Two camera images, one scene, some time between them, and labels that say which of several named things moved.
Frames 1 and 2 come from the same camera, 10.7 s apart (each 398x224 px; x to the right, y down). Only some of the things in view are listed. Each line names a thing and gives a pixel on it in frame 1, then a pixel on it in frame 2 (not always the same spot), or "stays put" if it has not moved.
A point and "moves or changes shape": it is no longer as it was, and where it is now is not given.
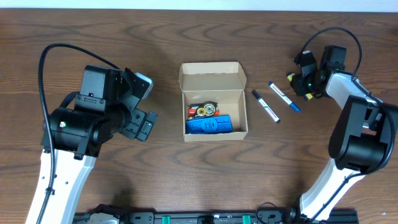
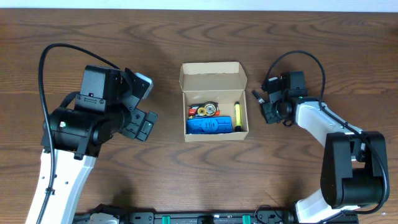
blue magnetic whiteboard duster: [209, 124] stays put
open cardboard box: [221, 82] stays put
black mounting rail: [342, 217] stays put
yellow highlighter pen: [307, 96] moves or changes shape
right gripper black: [298, 84] -> [268, 114]
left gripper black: [132, 128] stays put
